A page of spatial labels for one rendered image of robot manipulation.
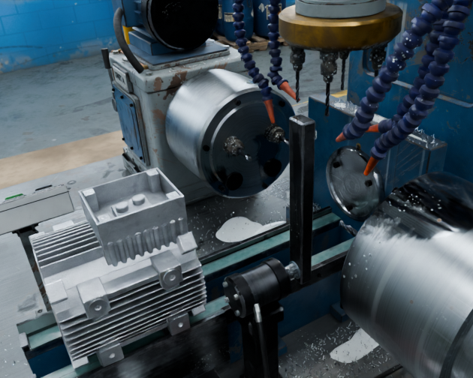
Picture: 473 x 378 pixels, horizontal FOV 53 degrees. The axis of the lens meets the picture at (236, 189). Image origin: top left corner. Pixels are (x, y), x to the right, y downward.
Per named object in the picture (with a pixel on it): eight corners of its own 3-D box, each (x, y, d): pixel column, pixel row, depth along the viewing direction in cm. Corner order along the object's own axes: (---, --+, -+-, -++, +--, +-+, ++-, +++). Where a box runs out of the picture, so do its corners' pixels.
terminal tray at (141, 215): (163, 205, 75) (156, 166, 72) (191, 239, 67) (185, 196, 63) (88, 231, 70) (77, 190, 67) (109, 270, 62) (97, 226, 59)
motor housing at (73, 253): (166, 265, 86) (150, 175, 77) (213, 333, 72) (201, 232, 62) (55, 309, 78) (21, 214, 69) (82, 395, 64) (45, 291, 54)
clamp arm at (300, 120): (302, 268, 72) (305, 111, 59) (314, 279, 70) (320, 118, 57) (284, 276, 71) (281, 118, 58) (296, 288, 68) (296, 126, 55)
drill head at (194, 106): (230, 133, 136) (224, 46, 123) (308, 187, 108) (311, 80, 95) (149, 157, 126) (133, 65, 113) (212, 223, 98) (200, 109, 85)
